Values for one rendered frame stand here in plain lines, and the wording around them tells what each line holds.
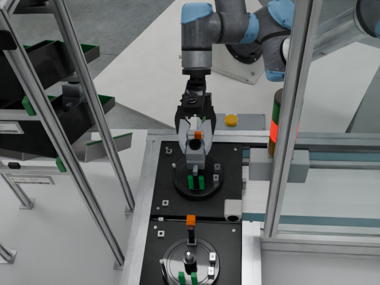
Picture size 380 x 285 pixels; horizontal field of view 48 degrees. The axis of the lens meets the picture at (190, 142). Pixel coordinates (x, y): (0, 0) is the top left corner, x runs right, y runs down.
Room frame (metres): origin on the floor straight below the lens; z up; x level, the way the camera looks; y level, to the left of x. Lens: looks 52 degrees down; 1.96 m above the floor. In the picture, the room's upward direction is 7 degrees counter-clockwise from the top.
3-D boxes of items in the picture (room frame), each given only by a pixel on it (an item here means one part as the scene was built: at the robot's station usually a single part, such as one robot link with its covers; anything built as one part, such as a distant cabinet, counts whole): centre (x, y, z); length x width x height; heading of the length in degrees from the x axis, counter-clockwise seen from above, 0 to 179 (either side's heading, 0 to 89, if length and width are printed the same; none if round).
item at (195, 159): (0.64, -0.01, 1.09); 0.08 x 0.04 x 0.07; 170
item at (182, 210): (0.65, -0.01, 0.96); 0.24 x 0.24 x 0.02; 80
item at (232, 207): (0.53, -0.09, 0.97); 0.05 x 0.05 x 0.04; 80
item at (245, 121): (0.84, -0.13, 0.93); 0.21 x 0.07 x 0.06; 80
